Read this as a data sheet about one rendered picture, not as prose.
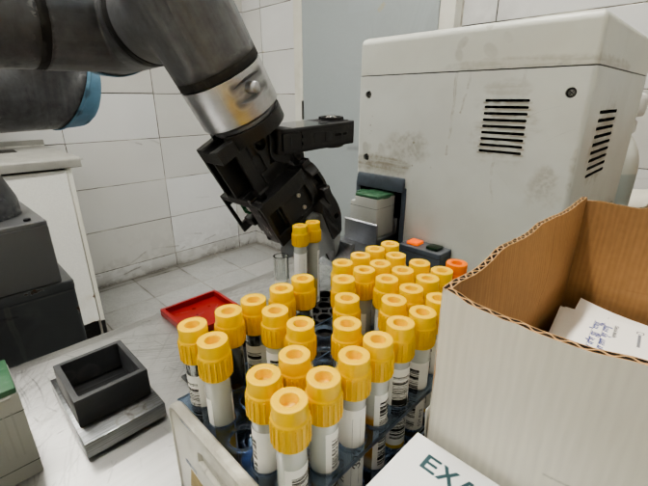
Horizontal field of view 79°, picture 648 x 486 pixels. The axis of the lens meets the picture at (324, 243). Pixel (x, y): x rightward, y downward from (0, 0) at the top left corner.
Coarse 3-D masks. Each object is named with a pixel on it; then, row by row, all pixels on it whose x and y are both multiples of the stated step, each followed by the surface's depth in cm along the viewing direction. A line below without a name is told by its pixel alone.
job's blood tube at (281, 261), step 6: (276, 258) 32; (282, 258) 32; (276, 264) 32; (282, 264) 32; (288, 264) 33; (276, 270) 32; (282, 270) 32; (288, 270) 33; (276, 276) 33; (282, 276) 32; (288, 276) 33; (276, 282) 33; (282, 282) 33; (288, 282) 33
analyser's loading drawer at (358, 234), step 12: (348, 228) 55; (360, 228) 53; (372, 228) 52; (396, 228) 55; (348, 240) 55; (360, 240) 54; (372, 240) 52; (384, 240) 53; (396, 240) 55; (348, 252) 48
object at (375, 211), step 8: (352, 200) 54; (360, 200) 53; (368, 200) 52; (376, 200) 51; (384, 200) 52; (392, 200) 53; (352, 208) 54; (360, 208) 53; (368, 208) 52; (376, 208) 51; (384, 208) 52; (392, 208) 54; (352, 216) 54; (360, 216) 53; (368, 216) 52; (376, 216) 51; (384, 216) 53; (392, 216) 54; (376, 224) 52; (384, 224) 53; (392, 224) 55; (384, 232) 54
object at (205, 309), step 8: (200, 296) 46; (208, 296) 47; (216, 296) 47; (224, 296) 46; (176, 304) 44; (184, 304) 45; (192, 304) 45; (200, 304) 45; (208, 304) 45; (216, 304) 45; (224, 304) 45; (168, 312) 42; (176, 312) 44; (184, 312) 44; (192, 312) 44; (200, 312) 44; (208, 312) 44; (168, 320) 42; (176, 320) 41; (208, 320) 42; (176, 328) 41; (208, 328) 40
